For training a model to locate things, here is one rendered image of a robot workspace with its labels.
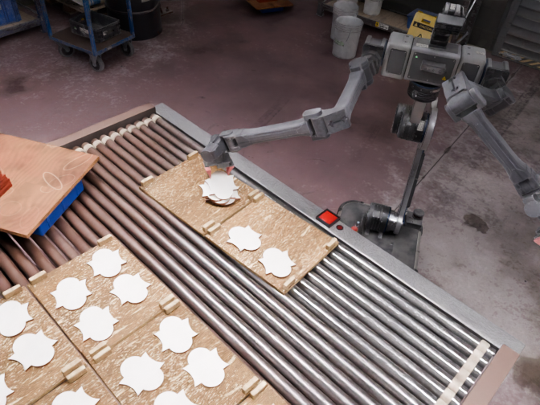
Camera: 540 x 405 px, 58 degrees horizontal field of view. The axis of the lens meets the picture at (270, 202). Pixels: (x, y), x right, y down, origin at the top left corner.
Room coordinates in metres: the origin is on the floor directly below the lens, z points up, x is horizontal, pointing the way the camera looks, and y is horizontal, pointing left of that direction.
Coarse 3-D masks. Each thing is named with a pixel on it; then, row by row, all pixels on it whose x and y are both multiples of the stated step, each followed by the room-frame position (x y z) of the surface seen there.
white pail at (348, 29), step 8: (344, 16) 5.22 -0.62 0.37; (352, 16) 5.22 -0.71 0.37; (336, 24) 5.06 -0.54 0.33; (344, 24) 5.22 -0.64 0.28; (352, 24) 5.21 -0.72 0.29; (360, 24) 5.14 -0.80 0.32; (336, 32) 5.04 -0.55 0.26; (344, 32) 4.97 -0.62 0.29; (352, 32) 4.96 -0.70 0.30; (360, 32) 5.04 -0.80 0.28; (336, 40) 5.02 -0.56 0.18; (344, 40) 4.97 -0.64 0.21; (352, 40) 4.97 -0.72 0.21; (336, 48) 5.01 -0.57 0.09; (344, 48) 4.97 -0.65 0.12; (352, 48) 4.98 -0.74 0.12; (336, 56) 5.00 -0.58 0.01; (344, 56) 4.97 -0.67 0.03; (352, 56) 5.00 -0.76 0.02
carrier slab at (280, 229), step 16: (256, 208) 1.51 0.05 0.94; (272, 208) 1.51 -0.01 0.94; (224, 224) 1.39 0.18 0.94; (240, 224) 1.40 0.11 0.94; (256, 224) 1.41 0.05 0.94; (272, 224) 1.42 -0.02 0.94; (288, 224) 1.42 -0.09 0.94; (304, 224) 1.43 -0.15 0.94; (224, 240) 1.30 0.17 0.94; (272, 240) 1.33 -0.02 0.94; (288, 240) 1.33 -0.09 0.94; (304, 240) 1.34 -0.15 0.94; (320, 240) 1.35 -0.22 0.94; (240, 256) 1.23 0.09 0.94; (256, 256) 1.23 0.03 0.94; (288, 256) 1.25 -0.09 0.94; (304, 256) 1.26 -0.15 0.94; (320, 256) 1.26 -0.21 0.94; (256, 272) 1.16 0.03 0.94; (304, 272) 1.18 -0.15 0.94; (288, 288) 1.10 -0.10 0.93
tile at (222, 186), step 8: (216, 176) 1.59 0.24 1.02; (224, 176) 1.60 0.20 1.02; (232, 176) 1.60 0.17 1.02; (208, 184) 1.55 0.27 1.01; (216, 184) 1.55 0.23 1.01; (224, 184) 1.56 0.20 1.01; (232, 184) 1.56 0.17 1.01; (216, 192) 1.51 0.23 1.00; (224, 192) 1.52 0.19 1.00; (232, 192) 1.52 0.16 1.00
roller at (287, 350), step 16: (96, 176) 1.65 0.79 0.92; (112, 192) 1.55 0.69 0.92; (128, 208) 1.46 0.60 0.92; (144, 224) 1.37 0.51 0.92; (160, 240) 1.30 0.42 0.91; (176, 256) 1.22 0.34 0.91; (192, 272) 1.16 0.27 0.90; (224, 288) 1.08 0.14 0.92; (240, 304) 1.02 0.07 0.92; (256, 320) 0.96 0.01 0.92; (272, 336) 0.90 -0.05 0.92; (288, 352) 0.85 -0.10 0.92; (304, 368) 0.80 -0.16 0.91; (320, 384) 0.75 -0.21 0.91; (336, 400) 0.70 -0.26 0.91; (352, 400) 0.70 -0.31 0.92
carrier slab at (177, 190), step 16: (192, 160) 1.80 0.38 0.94; (160, 176) 1.66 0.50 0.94; (176, 176) 1.67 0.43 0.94; (192, 176) 1.68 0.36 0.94; (208, 176) 1.69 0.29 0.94; (144, 192) 1.56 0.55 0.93; (160, 192) 1.55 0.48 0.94; (176, 192) 1.56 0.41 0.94; (192, 192) 1.57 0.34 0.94; (240, 192) 1.60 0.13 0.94; (176, 208) 1.46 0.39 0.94; (192, 208) 1.47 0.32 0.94; (208, 208) 1.48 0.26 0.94; (224, 208) 1.49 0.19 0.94; (240, 208) 1.50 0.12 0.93; (192, 224) 1.38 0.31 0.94
